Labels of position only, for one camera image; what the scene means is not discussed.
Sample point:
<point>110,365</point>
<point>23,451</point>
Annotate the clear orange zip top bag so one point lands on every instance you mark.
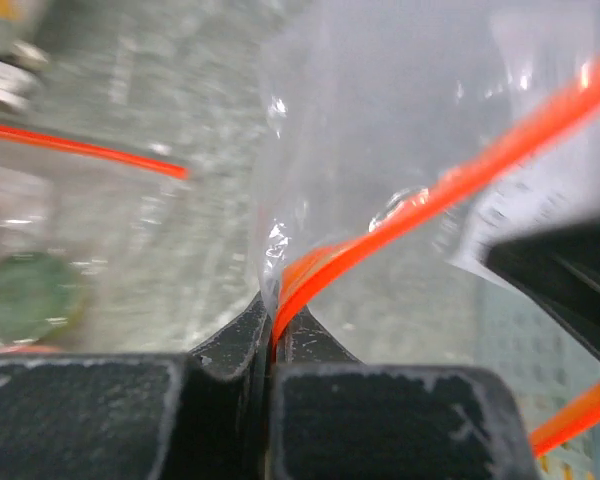
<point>96,207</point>

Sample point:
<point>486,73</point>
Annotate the green yellow toy mango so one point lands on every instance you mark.
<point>40,293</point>

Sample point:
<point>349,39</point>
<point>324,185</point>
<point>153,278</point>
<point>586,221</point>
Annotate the small white metal bracket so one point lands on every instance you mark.
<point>21,76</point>

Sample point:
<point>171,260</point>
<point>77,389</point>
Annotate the light blue plastic basket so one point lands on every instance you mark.
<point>544,367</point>

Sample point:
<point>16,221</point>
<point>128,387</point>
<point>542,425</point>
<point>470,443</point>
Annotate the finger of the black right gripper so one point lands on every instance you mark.
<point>559,270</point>

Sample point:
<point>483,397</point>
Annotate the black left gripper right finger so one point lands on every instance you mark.
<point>334,417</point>

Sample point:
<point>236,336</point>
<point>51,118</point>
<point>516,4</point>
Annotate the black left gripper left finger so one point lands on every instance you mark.
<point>183,415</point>

